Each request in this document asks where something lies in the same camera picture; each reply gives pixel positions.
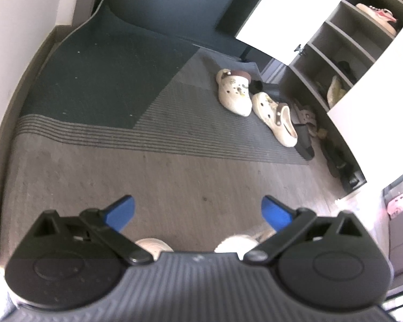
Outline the white lace-up sneaker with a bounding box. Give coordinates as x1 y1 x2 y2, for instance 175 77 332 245
135 237 174 253
214 230 278 254

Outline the white cabinet front panel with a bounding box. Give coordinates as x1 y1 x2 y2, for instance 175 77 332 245
327 23 403 192

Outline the black shoe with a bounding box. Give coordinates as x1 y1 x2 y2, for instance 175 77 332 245
322 139 349 178

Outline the grey shoe cabinet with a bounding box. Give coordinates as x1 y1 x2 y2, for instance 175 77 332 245
278 0 403 195

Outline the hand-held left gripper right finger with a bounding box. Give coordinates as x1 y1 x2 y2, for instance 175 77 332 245
243 195 364 264

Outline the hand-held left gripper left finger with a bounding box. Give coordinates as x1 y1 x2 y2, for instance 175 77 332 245
34 195 154 265

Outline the beige slide sandal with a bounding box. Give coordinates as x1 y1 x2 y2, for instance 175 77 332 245
290 100 316 123
304 116 319 137

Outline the pink white object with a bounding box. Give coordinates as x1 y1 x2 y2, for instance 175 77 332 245
387 192 403 219

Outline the white sneaker with pink star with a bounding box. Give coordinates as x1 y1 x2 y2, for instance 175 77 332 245
355 3 398 35

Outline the white cabinet door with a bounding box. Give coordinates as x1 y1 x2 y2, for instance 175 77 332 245
234 0 361 67

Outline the cream clog with charms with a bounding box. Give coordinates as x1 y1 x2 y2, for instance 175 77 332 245
216 69 253 117
251 92 298 148

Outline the cream yellow shoe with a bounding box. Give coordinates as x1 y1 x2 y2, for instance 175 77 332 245
326 75 346 107

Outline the grey striped floor mat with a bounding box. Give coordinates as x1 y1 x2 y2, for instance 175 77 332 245
0 0 326 265

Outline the dark shoe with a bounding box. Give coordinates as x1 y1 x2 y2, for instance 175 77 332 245
335 60 359 82

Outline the dark grey slipper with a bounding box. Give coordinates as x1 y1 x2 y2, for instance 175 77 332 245
294 122 315 161

